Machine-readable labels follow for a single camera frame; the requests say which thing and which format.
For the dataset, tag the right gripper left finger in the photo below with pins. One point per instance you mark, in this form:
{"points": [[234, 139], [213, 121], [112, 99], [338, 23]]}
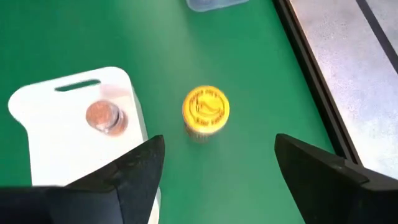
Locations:
{"points": [[109, 193]]}

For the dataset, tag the white cutting board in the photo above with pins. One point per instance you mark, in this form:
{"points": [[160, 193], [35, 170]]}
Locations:
{"points": [[62, 140]]}

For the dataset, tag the small clear plastic bin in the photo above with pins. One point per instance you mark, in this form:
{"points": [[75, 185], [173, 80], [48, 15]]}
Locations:
{"points": [[214, 4]]}

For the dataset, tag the cork lid glass spice jar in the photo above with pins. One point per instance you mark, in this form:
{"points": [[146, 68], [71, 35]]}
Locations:
{"points": [[104, 116]]}

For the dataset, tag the yellow lid spice jar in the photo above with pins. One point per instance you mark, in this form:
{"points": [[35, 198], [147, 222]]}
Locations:
{"points": [[206, 109]]}

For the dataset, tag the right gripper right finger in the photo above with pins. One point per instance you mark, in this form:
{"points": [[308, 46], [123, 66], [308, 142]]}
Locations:
{"points": [[335, 193]]}

